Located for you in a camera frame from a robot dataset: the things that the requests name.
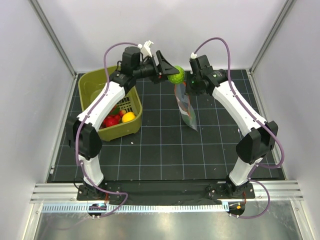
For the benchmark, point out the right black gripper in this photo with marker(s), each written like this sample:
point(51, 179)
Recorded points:
point(189, 90)

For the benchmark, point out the clear zip top bag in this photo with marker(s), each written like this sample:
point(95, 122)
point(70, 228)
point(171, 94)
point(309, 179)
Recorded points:
point(184, 105)

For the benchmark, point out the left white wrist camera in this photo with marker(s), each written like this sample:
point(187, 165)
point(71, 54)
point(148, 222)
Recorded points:
point(147, 48)

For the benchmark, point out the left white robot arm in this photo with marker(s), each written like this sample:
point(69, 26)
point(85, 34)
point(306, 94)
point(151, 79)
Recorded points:
point(82, 131)

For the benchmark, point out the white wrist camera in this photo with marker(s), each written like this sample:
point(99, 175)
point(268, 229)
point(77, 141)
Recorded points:
point(193, 55)
point(147, 48)

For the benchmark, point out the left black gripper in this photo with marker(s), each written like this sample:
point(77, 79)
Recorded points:
point(164, 67)

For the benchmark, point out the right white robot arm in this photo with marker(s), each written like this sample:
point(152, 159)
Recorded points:
point(257, 133)

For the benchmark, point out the olive green plastic basket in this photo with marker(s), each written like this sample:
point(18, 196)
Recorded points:
point(90, 85)

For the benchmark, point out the small pink peach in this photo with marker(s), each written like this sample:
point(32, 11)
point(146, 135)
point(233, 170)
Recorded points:
point(122, 112)

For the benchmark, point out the black grid mat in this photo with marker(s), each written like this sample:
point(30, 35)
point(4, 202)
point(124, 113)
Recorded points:
point(165, 148)

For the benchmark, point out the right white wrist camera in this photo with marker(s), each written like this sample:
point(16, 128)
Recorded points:
point(193, 55)

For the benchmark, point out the slotted cable duct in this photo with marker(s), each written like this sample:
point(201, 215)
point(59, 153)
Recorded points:
point(91, 208)

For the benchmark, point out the yellow lemon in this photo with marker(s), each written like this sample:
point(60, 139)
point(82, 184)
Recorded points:
point(129, 116)

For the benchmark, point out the light green bumpy fruit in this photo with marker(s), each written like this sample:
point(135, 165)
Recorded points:
point(177, 78)

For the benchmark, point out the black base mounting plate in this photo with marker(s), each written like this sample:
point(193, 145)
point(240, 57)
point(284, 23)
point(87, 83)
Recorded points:
point(175, 192)

